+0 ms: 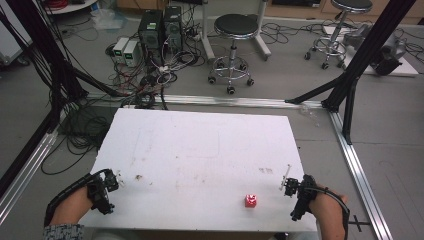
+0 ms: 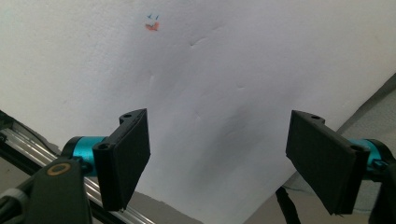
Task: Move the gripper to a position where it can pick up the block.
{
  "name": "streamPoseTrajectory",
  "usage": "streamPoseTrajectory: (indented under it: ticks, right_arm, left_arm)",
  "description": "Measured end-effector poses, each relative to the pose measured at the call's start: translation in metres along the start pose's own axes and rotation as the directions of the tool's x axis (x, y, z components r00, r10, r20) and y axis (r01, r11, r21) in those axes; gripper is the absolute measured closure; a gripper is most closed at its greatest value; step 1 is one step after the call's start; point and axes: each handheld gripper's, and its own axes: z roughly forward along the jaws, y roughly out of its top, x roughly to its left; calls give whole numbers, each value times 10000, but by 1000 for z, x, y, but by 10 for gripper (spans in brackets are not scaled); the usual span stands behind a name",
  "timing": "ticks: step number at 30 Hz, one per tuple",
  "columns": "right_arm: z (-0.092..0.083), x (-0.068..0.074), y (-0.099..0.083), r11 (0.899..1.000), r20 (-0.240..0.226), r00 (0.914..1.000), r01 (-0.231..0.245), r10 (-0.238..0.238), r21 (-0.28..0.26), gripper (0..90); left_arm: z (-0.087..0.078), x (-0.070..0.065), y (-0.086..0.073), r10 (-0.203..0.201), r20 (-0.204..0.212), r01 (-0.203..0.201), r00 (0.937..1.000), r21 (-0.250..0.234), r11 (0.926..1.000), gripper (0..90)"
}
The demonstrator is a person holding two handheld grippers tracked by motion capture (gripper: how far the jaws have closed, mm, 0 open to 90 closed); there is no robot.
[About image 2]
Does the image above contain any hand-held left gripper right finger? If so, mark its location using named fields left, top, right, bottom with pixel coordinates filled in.
left=285, top=109, right=396, bottom=217

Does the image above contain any black strap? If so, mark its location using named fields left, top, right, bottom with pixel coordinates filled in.
left=275, top=186, right=303, bottom=224

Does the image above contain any silver aluminium frame rail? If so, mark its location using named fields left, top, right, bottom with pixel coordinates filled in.
left=0, top=109, right=157, bottom=224

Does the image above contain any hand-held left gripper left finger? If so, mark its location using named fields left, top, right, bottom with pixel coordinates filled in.
left=61, top=107, right=152, bottom=213

